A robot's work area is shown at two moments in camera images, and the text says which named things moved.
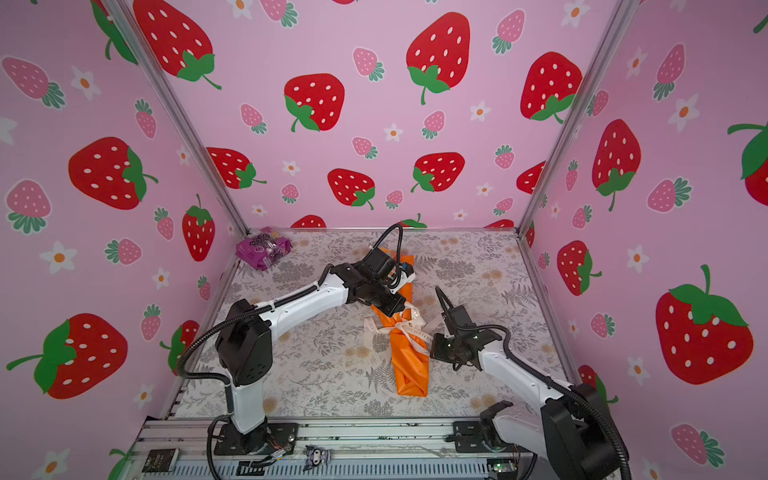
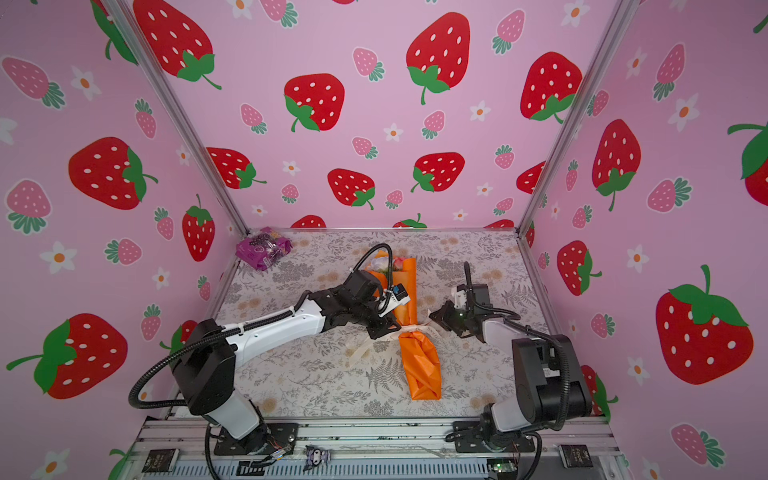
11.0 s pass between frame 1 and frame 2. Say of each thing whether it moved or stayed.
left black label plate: stayed
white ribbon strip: moved
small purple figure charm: stayed
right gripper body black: moved
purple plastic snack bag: stayed
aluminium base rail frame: stayed
